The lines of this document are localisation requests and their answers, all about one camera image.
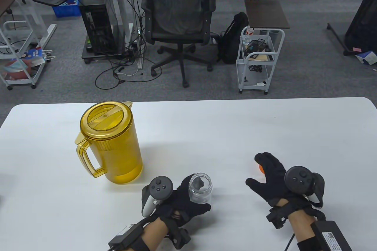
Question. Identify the person's left hand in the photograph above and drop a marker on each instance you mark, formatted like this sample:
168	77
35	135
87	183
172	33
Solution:
182	209

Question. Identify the person's right hand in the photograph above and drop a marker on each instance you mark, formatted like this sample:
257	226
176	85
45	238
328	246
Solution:
274	186

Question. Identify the orange cup lid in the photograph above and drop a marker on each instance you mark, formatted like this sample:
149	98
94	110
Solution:
260	169

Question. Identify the clear water cup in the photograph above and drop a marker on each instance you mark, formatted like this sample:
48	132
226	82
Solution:
201	195

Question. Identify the yellow transparent kettle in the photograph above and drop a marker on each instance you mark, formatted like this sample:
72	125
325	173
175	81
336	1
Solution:
117	145

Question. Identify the person's right forearm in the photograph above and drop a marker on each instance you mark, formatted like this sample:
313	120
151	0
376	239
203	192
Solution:
300	227

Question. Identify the person's left forearm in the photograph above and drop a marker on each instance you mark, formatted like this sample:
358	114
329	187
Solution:
153	233

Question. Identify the black hand controller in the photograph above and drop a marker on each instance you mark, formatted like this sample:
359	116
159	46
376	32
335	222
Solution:
299	179
160	186

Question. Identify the white rolling cart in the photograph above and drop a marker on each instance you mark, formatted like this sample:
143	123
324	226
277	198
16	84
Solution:
256	87

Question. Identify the wooden board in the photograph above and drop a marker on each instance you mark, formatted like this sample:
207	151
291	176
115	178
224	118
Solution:
262	56

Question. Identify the black backpack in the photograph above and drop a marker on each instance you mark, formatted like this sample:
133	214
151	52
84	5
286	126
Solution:
231	42

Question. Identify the white blue carton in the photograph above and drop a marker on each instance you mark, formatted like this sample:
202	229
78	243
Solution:
368	58

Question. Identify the dark brown side table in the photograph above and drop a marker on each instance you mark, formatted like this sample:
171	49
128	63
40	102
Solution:
266	14

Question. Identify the black fabric stand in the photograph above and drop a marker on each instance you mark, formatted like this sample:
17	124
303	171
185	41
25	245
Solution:
362	27

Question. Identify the black computer tower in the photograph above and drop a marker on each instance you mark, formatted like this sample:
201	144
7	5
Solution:
97	27

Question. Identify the black mesh office chair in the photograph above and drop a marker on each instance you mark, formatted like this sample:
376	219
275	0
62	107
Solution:
176	6

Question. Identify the blue plastic crate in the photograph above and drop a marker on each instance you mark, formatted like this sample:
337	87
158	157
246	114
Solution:
66	11

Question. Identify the white cart with basketball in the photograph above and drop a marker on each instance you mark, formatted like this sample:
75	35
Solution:
17	23

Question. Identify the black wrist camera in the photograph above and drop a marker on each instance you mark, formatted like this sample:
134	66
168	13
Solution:
277	218
181	237

